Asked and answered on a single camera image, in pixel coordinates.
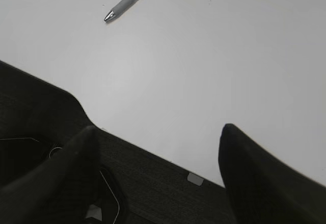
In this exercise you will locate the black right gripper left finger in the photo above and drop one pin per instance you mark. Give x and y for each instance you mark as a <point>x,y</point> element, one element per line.
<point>39,187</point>

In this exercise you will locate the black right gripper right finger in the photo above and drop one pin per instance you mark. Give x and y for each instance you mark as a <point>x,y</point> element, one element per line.
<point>261,188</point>

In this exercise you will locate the grey tape tab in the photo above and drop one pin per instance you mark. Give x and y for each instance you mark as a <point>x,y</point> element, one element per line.
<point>195,179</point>

